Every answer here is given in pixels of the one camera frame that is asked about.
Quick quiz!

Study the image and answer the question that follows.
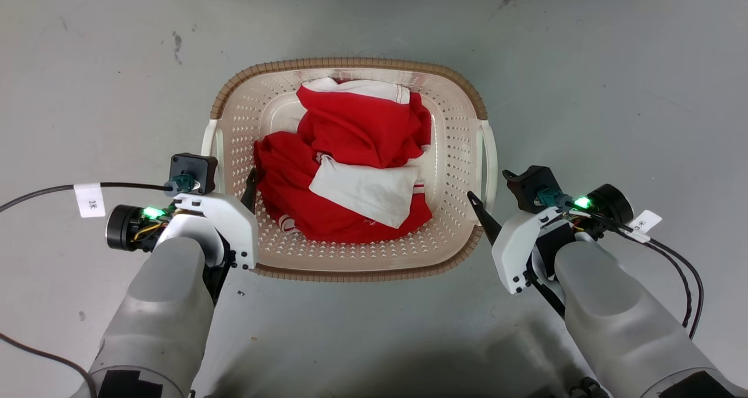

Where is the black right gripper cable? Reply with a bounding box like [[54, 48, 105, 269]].
[[590, 210, 704, 341]]

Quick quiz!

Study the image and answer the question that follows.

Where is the thin black floor cable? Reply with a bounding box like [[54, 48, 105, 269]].
[[0, 332, 98, 398]]

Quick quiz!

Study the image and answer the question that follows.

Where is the white cable label tag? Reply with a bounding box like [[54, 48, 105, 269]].
[[74, 183, 106, 219], [624, 210, 663, 236]]

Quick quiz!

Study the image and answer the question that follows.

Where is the red shirt white collar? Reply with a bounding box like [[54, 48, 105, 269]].
[[296, 77, 433, 169]]

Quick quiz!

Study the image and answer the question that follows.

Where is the cream plastic laundry basket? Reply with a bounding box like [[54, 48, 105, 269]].
[[202, 57, 498, 283]]

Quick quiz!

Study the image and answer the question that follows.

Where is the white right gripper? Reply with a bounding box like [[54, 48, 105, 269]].
[[466, 184, 635, 319]]

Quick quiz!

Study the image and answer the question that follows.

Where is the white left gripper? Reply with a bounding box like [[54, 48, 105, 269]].
[[106, 168, 259, 305]]

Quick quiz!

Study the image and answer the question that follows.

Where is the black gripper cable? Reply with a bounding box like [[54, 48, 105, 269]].
[[0, 182, 174, 213], [590, 210, 704, 341]]

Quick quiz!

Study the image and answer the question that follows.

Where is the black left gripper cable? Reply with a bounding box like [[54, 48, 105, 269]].
[[0, 182, 174, 213]]

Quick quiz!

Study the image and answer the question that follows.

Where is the red garment white panel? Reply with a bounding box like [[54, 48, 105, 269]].
[[253, 131, 434, 245]]

